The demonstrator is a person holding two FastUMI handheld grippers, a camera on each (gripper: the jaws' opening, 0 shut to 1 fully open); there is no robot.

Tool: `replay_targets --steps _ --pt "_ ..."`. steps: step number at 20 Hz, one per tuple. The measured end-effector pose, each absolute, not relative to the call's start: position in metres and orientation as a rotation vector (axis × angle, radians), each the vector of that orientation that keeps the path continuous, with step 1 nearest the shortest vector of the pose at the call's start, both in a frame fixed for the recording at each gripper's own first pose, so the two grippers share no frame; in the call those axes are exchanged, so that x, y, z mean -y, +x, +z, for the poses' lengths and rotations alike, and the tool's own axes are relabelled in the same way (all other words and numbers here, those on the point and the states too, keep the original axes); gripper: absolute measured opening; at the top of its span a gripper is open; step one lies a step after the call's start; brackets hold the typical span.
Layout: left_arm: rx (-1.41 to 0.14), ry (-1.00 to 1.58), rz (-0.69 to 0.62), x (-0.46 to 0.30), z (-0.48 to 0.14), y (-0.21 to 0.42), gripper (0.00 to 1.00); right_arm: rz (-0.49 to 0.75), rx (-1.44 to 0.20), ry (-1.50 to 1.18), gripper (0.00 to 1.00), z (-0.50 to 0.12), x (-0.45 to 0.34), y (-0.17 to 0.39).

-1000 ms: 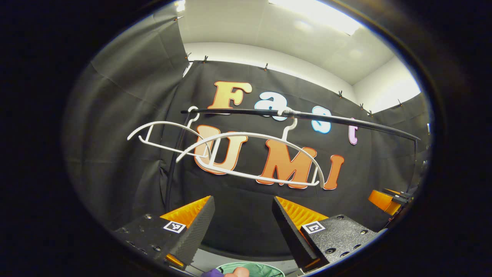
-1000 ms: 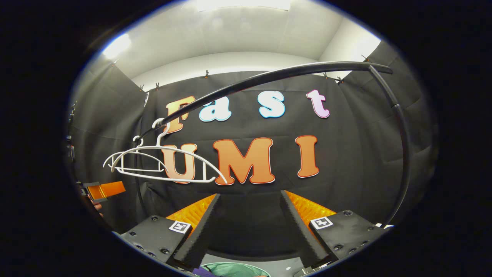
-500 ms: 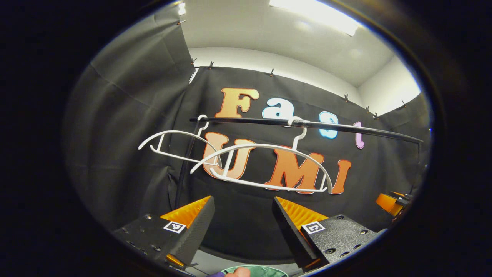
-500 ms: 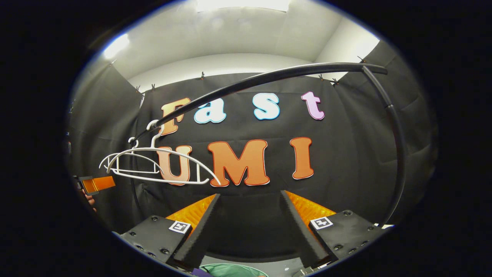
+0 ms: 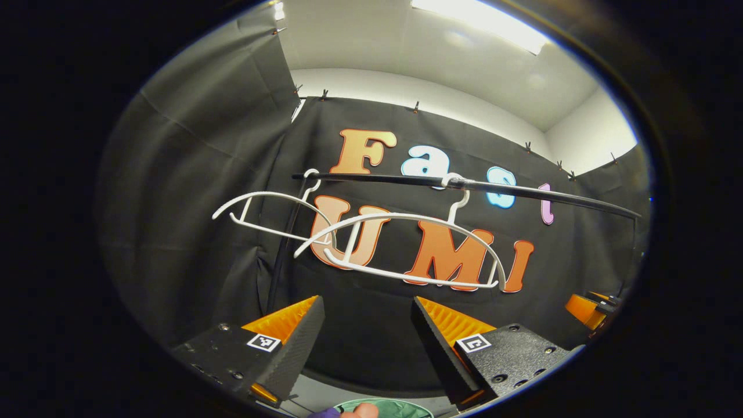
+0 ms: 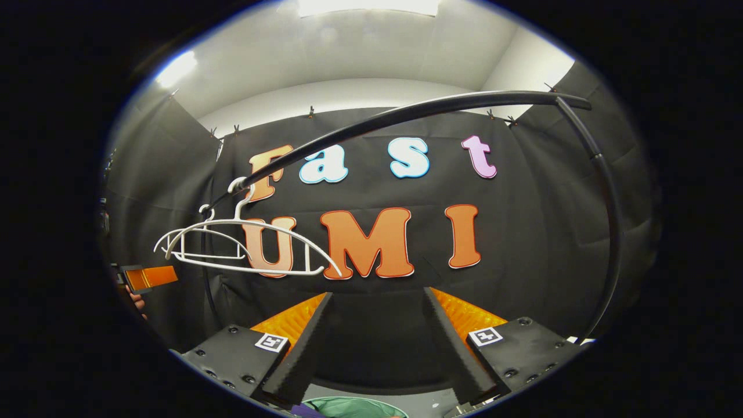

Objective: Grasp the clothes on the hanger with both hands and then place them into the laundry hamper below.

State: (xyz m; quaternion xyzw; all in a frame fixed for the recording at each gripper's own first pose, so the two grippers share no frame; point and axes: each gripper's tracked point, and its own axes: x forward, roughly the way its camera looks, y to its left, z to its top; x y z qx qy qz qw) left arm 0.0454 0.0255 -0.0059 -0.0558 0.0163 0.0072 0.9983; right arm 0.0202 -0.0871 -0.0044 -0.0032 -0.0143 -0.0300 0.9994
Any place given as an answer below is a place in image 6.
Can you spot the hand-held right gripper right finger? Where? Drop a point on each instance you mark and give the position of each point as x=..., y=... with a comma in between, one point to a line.
x=453, y=348

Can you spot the black backdrop cloth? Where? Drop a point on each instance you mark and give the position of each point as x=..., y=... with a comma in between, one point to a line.
x=522, y=232

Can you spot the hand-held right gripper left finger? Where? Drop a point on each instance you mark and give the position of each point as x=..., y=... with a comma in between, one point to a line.
x=307, y=348

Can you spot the white plastic clothes hanger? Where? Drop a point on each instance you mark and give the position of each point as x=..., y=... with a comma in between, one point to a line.
x=204, y=229
x=318, y=270

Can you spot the small ceiling light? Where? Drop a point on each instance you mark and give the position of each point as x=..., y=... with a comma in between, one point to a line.
x=176, y=68

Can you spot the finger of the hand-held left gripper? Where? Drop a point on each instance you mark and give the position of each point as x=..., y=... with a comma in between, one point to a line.
x=151, y=277

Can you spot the black clothes rail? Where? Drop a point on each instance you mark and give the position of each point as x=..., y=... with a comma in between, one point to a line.
x=464, y=103

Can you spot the green laundry hamper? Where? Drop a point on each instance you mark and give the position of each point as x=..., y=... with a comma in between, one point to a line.
x=360, y=408

